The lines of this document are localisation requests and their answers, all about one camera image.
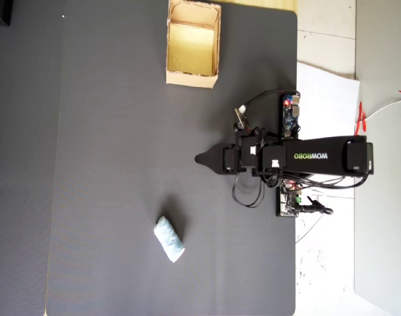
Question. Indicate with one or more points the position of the white paper sheet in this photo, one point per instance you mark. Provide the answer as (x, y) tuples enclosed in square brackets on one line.
[(328, 105)]

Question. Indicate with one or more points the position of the motor driver circuit board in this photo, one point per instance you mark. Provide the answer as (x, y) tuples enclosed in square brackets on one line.
[(287, 200)]

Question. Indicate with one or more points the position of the grey textured mat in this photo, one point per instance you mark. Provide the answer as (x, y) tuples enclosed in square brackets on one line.
[(19, 131)]

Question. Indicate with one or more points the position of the light grey board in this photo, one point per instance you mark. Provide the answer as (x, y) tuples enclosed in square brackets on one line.
[(384, 214)]

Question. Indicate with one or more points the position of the small wrist camera board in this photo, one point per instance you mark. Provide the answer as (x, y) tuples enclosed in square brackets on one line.
[(240, 118)]

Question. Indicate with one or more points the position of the open cardboard box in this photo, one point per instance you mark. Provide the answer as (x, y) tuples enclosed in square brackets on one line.
[(192, 49)]

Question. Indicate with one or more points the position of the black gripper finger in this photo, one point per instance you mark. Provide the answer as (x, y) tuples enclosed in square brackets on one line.
[(211, 159)]

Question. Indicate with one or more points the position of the red paper strips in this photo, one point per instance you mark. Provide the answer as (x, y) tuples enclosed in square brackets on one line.
[(361, 120)]

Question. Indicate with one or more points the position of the large black table mat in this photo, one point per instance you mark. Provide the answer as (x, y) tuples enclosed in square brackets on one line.
[(121, 138)]

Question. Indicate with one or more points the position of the black power plug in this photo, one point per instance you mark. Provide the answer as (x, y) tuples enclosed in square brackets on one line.
[(313, 209)]

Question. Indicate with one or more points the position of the blue circuit board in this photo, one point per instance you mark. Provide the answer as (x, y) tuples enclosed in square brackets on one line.
[(288, 115)]

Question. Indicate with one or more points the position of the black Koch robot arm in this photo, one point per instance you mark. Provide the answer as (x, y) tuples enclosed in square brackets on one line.
[(312, 158)]

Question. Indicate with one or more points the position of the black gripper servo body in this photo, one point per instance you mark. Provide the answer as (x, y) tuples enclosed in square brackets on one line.
[(231, 159)]

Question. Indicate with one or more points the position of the light blue yarn-wrapped block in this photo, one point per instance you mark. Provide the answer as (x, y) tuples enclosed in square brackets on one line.
[(169, 238)]

